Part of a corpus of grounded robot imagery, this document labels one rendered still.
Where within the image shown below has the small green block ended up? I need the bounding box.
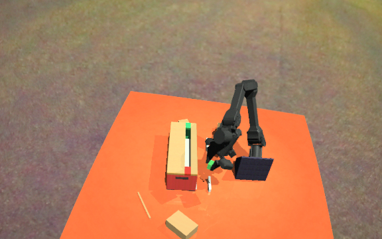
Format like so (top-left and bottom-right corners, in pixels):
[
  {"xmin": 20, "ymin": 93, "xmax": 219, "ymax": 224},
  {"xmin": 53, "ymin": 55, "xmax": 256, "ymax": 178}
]
[{"xmin": 207, "ymin": 160, "xmax": 214, "ymax": 170}]

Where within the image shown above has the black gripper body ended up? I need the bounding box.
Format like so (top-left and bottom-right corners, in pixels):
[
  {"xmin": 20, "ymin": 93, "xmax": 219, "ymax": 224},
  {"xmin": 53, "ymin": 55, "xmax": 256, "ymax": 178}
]
[{"xmin": 205, "ymin": 138, "xmax": 233, "ymax": 170}]

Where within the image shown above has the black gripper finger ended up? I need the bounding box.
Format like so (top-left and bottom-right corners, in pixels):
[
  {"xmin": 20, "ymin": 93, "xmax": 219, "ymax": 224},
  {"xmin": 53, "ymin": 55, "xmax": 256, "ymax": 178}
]
[
  {"xmin": 206, "ymin": 147, "xmax": 216, "ymax": 163},
  {"xmin": 210, "ymin": 160, "xmax": 219, "ymax": 171}
]

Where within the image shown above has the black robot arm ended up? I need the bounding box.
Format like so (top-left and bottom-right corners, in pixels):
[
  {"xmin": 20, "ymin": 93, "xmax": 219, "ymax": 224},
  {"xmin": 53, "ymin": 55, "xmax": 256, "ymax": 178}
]
[{"xmin": 214, "ymin": 79, "xmax": 266, "ymax": 158}]

